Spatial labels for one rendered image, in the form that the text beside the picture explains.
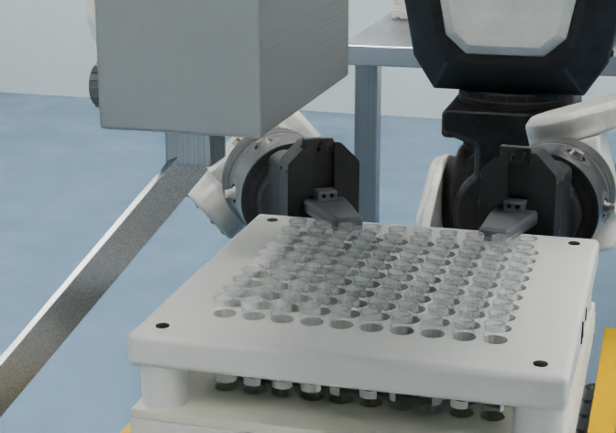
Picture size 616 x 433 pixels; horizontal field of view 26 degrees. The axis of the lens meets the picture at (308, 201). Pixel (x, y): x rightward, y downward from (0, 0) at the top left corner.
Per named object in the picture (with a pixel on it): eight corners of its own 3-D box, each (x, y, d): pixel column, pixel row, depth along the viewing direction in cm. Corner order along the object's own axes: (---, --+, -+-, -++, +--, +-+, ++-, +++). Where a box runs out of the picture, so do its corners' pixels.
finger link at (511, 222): (469, 238, 91) (494, 217, 96) (515, 244, 90) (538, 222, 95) (470, 216, 90) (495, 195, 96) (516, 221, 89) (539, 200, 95)
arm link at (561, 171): (590, 154, 92) (622, 124, 103) (456, 142, 96) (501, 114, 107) (580, 326, 96) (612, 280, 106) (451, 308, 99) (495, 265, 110)
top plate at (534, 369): (567, 415, 69) (569, 378, 68) (126, 366, 75) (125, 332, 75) (599, 265, 92) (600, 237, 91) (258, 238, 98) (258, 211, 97)
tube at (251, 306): (261, 425, 78) (258, 305, 76) (240, 422, 79) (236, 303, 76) (269, 416, 79) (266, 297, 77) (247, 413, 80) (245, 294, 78)
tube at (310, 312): (319, 431, 77) (318, 310, 75) (298, 428, 78) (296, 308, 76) (325, 422, 79) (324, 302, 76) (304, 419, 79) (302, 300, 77)
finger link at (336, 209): (327, 232, 92) (302, 210, 98) (371, 228, 93) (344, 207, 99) (327, 209, 92) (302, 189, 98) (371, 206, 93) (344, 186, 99)
